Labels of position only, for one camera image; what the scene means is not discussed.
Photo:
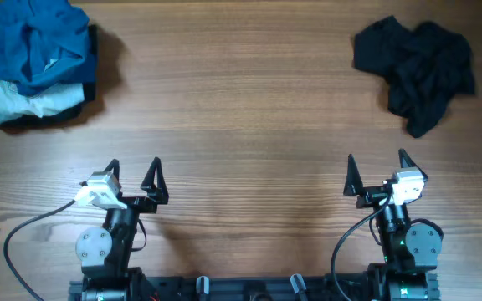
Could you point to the black shorts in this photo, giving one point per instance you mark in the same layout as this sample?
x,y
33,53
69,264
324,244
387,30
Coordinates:
x,y
424,68

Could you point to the dark folded garment under pile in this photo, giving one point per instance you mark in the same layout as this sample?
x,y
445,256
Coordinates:
x,y
69,114

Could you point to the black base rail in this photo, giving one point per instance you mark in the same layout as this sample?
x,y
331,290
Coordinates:
x,y
249,288

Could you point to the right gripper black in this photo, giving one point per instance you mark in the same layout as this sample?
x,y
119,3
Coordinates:
x,y
378,195

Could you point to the light blue white garment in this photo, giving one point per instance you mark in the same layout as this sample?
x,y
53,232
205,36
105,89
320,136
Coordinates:
x,y
49,103

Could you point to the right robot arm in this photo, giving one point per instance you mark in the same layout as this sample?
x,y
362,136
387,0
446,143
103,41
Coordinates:
x,y
410,247

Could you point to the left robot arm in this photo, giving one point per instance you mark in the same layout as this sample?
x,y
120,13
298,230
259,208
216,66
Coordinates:
x,y
105,251

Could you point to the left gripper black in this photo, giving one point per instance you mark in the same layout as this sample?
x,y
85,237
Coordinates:
x,y
136,201

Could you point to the blue crumpled garment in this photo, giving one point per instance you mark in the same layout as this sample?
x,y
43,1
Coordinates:
x,y
44,43

